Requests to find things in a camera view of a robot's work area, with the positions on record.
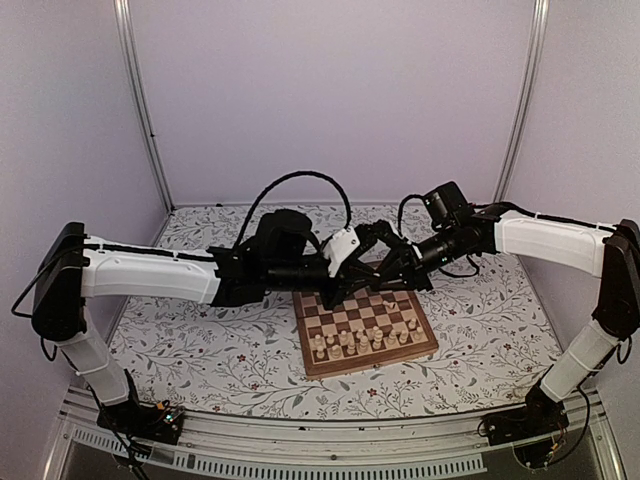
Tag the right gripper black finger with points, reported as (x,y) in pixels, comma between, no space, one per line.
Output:
(396,271)
(382,235)

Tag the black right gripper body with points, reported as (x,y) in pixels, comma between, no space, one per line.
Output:
(452,249)

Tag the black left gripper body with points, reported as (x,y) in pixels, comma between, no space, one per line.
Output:
(285,277)

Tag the light chess queen piece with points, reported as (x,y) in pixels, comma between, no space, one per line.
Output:
(378,341)

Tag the light chess king piece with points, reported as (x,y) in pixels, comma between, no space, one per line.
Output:
(363,345)

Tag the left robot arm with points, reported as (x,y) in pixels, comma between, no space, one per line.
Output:
(79,266)

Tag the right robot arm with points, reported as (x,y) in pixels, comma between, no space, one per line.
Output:
(575,280)

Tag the wooden chess board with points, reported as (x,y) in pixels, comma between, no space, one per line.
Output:
(362,310)

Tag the floral patterned table mat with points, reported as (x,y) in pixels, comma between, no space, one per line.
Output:
(244,361)

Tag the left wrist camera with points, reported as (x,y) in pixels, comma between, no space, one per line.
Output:
(338,248)

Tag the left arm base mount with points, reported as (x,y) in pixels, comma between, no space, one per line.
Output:
(161,423)

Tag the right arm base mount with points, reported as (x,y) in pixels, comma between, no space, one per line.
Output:
(540,420)

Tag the right aluminium frame post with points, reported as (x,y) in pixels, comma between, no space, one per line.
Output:
(535,47)

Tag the front aluminium rail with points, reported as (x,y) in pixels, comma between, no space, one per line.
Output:
(216,446)

